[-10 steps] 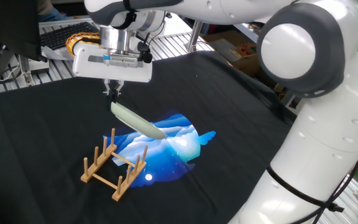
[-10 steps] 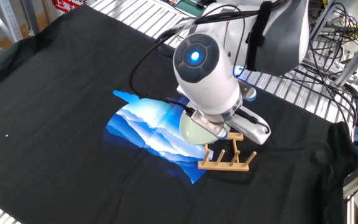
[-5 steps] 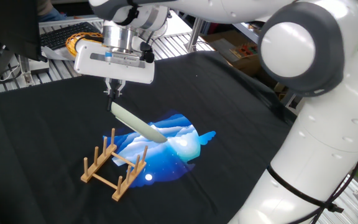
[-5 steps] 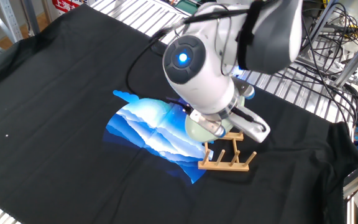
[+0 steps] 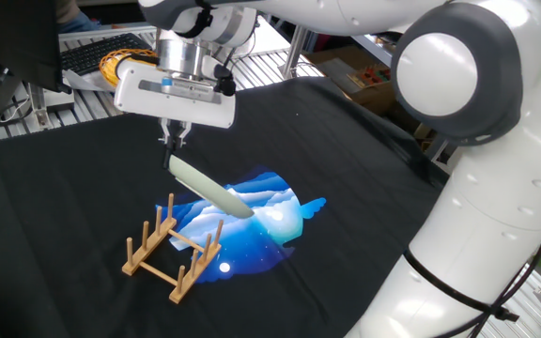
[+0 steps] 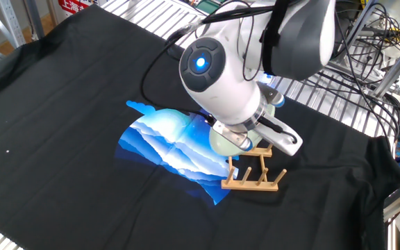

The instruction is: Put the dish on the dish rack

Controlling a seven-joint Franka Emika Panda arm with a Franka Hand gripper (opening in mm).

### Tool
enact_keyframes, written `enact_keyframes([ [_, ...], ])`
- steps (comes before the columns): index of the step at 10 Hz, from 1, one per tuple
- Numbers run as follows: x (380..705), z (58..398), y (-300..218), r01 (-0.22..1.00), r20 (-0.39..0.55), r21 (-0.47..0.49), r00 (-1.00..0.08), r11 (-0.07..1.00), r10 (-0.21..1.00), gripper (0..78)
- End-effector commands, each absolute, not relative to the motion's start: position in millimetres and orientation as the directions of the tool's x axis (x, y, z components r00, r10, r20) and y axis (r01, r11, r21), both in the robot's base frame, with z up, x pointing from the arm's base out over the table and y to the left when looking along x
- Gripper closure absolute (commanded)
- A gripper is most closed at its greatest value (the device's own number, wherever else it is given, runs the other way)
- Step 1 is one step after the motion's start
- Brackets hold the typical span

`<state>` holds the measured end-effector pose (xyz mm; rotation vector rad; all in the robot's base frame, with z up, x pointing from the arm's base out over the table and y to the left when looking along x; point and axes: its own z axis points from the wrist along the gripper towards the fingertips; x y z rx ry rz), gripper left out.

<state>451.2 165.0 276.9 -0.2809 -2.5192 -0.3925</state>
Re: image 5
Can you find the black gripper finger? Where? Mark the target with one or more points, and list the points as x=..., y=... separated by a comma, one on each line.
x=169, y=149
x=182, y=133

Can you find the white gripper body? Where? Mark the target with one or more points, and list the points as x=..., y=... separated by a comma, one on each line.
x=176, y=101

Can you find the pale green round plate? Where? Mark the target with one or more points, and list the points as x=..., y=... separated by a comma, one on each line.
x=209, y=188

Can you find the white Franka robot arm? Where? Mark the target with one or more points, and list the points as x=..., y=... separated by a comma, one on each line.
x=463, y=70

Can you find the wooden peg dish rack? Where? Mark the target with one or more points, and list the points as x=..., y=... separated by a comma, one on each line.
x=150, y=246

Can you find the yellow wicker basket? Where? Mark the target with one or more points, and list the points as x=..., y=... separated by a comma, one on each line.
x=111, y=63

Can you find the white paper sheet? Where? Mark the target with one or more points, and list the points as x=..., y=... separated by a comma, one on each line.
x=85, y=81

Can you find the black computer keyboard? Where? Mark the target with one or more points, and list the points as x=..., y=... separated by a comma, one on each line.
x=92, y=52

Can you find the black cloth with blue print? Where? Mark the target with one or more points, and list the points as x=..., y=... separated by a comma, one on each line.
x=64, y=225

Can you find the person in blue jeans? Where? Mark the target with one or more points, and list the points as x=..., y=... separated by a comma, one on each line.
x=75, y=16

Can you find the brown cardboard box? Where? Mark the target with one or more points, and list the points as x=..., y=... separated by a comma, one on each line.
x=345, y=66

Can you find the black monitor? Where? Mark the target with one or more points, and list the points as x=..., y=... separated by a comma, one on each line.
x=12, y=37

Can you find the silver and blue wrist camera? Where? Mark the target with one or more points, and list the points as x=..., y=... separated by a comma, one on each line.
x=190, y=89

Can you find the aluminium bracket with white box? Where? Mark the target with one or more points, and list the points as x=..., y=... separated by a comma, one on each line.
x=54, y=99

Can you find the grey metal shelf frame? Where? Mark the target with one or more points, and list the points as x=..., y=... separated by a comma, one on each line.
x=374, y=49

